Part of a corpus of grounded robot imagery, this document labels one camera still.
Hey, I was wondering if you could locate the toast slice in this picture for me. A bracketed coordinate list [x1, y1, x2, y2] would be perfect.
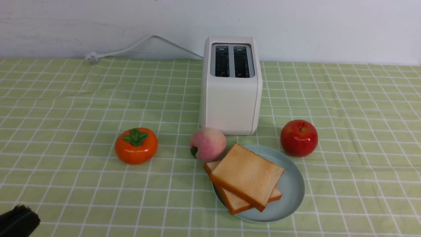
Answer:
[204, 161, 282, 215]
[209, 144, 285, 212]

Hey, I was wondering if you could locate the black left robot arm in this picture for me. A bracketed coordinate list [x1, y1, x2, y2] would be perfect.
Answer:
[0, 205, 41, 237]

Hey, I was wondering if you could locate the pink peach toy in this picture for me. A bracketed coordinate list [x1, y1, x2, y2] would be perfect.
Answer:
[189, 127, 227, 163]

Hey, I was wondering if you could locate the white toaster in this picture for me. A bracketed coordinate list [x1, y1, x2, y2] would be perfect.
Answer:
[199, 36, 263, 136]

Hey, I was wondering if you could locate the orange persimmon toy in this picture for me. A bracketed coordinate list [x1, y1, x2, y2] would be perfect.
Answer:
[114, 127, 158, 165]

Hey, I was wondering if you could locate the red apple toy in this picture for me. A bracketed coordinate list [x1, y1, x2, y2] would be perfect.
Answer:
[280, 119, 319, 157]

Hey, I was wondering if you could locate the light blue plate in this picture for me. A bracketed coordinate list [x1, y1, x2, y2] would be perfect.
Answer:
[212, 145, 306, 223]

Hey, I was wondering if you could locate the white toaster power cord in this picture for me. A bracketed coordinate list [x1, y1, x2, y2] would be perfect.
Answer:
[85, 34, 204, 64]

